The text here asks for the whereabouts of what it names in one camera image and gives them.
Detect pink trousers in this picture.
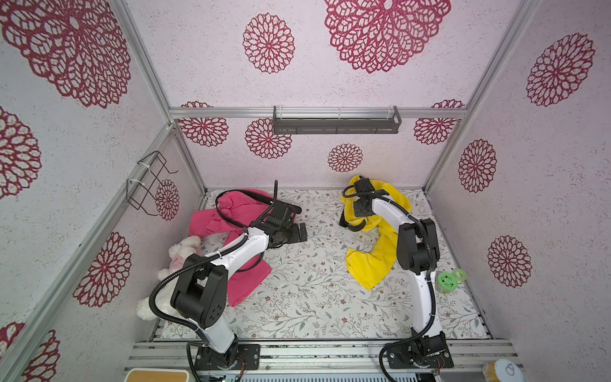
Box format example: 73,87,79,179
188,188,275,307

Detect yellow trousers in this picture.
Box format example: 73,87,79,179
340,196,398,291

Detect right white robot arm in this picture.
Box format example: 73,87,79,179
342,176,454,373

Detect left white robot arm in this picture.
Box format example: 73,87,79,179
170,199,307,369

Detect green plastic toy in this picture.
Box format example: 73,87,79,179
435,268,468,294

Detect white plush toy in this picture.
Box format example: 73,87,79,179
135,235,204,322

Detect tan box at base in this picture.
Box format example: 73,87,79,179
124,368,193,382

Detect white round container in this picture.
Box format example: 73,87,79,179
482,359,526,382

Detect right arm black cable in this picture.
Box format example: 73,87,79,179
341,185,442,382

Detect black wall shelf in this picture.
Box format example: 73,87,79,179
272,107,403,135

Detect metal base rail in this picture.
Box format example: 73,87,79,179
122,339,523,381

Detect black wire wall rack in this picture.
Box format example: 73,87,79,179
126,151,181,221

